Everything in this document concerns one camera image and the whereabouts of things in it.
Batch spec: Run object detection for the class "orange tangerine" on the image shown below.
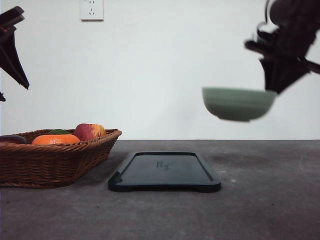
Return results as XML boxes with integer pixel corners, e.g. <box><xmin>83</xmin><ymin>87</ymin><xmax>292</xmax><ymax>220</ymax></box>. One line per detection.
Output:
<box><xmin>31</xmin><ymin>134</ymin><xmax>81</xmax><ymax>145</ymax></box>

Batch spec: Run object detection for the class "green avocado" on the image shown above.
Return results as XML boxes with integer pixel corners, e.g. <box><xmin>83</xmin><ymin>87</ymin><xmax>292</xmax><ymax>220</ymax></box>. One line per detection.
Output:
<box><xmin>47</xmin><ymin>129</ymin><xmax>71</xmax><ymax>135</ymax></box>

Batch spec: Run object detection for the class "red striped apple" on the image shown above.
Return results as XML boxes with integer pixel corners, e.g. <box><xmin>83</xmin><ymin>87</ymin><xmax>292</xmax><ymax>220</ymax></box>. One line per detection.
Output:
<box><xmin>74</xmin><ymin>123</ymin><xmax>106</xmax><ymax>141</ymax></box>

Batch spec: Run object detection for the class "white wall power socket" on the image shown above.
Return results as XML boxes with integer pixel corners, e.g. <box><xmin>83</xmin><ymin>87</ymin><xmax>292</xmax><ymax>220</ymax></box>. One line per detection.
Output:
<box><xmin>80</xmin><ymin>0</ymin><xmax>104</xmax><ymax>22</ymax></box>

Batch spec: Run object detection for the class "black rectangular tray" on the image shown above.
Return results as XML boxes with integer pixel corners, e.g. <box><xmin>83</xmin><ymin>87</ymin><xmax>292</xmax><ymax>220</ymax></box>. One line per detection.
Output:
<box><xmin>108</xmin><ymin>151</ymin><xmax>222</xmax><ymax>193</ymax></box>

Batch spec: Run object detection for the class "brown woven wicker basket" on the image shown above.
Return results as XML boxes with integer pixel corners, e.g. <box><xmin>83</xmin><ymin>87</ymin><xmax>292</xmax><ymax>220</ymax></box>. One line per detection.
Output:
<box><xmin>0</xmin><ymin>129</ymin><xmax>122</xmax><ymax>189</ymax></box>

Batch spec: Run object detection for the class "dark red plum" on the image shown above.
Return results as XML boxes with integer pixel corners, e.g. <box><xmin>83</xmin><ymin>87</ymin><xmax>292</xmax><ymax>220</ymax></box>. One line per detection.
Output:
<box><xmin>0</xmin><ymin>135</ymin><xmax>27</xmax><ymax>145</ymax></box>

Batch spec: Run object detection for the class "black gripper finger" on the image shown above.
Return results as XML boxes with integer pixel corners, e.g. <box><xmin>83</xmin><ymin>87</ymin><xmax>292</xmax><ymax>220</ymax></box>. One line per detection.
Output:
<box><xmin>0</xmin><ymin>28</ymin><xmax>30</xmax><ymax>89</ymax></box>
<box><xmin>246</xmin><ymin>46</ymin><xmax>320</xmax><ymax>94</ymax></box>

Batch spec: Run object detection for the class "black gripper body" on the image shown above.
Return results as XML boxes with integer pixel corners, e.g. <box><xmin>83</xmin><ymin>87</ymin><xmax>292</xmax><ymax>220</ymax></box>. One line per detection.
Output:
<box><xmin>0</xmin><ymin>6</ymin><xmax>25</xmax><ymax>41</ymax></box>
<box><xmin>244</xmin><ymin>0</ymin><xmax>320</xmax><ymax>74</ymax></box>

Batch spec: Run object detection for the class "green ceramic bowl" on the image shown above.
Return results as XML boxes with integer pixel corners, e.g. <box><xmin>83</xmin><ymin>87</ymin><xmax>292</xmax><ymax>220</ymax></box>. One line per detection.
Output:
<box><xmin>202</xmin><ymin>87</ymin><xmax>277</xmax><ymax>122</ymax></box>

